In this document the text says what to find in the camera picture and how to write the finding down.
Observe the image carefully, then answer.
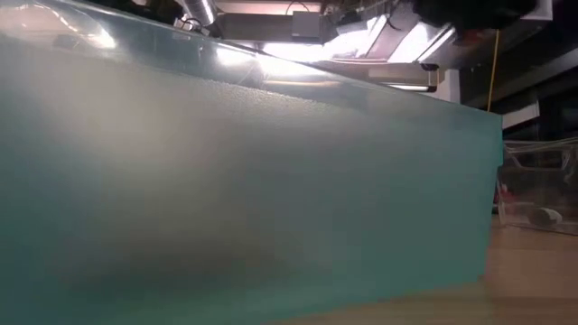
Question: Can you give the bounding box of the ceiling light fixture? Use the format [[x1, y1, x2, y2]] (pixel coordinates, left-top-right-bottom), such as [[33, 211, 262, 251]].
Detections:
[[386, 20, 458, 64], [366, 61, 440, 94]]

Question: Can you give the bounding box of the clear plastic container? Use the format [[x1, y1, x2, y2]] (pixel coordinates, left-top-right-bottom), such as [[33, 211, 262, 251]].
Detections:
[[495, 136, 578, 237]]

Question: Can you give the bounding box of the small dark cylinder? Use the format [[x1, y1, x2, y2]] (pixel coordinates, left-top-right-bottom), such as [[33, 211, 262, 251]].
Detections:
[[527, 206, 564, 228]]

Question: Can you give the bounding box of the grey ceiling box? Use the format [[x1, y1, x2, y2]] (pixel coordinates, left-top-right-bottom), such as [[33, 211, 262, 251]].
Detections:
[[290, 10, 323, 41]]

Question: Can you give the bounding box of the hanging orange cable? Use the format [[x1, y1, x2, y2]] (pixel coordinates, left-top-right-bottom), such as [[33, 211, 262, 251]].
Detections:
[[486, 29, 501, 113]]

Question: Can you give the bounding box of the teal plastic bin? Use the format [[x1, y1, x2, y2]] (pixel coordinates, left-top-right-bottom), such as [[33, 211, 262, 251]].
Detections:
[[0, 0, 505, 325]]

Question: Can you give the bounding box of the silver ceiling duct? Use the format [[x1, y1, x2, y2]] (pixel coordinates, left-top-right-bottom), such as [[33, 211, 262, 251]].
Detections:
[[178, 0, 219, 27]]

